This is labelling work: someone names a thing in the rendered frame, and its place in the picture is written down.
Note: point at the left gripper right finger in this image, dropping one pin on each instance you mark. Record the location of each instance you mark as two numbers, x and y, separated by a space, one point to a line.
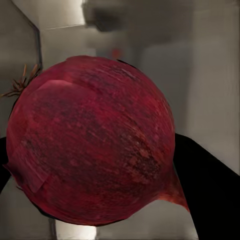
211 189

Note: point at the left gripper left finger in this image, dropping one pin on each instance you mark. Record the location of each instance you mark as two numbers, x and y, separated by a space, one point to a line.
4 172

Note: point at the vidalia onion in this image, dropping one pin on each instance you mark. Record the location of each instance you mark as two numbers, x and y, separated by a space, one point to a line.
91 141

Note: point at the drop in sink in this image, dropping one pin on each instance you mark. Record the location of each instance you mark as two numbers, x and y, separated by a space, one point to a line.
190 49

